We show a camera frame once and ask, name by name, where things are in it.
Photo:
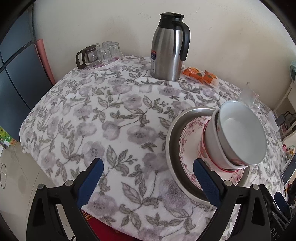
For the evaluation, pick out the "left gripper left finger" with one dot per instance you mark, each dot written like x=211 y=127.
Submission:
x=44 y=221

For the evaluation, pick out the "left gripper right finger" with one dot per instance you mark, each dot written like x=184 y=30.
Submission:
x=252 y=222

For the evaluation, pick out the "strawberry pattern red-rimmed bowl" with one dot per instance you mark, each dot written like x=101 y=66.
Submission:
x=203 y=154

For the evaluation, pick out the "light blue bowl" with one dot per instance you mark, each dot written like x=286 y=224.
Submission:
x=241 y=134

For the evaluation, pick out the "large stainless steel plate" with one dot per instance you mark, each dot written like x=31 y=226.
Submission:
x=172 y=153

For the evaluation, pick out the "pink floral plate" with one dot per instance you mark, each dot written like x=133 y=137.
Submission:
x=188 y=147

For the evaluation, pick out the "white square bowl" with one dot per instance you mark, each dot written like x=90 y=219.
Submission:
x=214 y=148

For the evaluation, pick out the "smartphone on stand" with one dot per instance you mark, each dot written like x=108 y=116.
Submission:
x=288 y=170

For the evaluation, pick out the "black charger adapter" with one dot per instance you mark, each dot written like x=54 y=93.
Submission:
x=280 y=120

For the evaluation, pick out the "clear glass mug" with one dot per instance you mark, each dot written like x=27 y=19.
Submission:
x=250 y=98

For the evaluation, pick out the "floral purple tablecloth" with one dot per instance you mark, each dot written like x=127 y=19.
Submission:
x=122 y=115

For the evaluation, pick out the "orange snack packet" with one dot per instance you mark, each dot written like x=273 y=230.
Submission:
x=209 y=79
x=193 y=73

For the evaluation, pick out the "round white tray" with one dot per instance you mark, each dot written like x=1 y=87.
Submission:
x=102 y=65

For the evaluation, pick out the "clear drinking glass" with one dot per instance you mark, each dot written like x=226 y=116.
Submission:
x=105 y=55
x=114 y=49

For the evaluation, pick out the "pink rolled mat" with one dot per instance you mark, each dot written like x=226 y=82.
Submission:
x=44 y=60

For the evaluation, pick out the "stainless steel thermos jug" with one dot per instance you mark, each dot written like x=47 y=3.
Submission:
x=170 y=46

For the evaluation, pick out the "glass teapot black handle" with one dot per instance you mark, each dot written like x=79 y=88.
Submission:
x=88 y=56

